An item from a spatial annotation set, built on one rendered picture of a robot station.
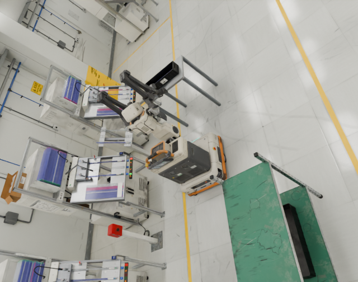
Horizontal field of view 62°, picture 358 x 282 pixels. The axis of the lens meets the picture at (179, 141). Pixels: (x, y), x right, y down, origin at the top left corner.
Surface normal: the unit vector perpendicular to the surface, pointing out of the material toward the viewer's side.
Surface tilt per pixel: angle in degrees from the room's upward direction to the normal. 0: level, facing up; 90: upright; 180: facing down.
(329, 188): 0
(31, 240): 90
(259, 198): 0
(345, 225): 0
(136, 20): 90
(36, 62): 90
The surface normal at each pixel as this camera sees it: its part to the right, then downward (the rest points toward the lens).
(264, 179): -0.71, -0.39
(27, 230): 0.70, -0.46
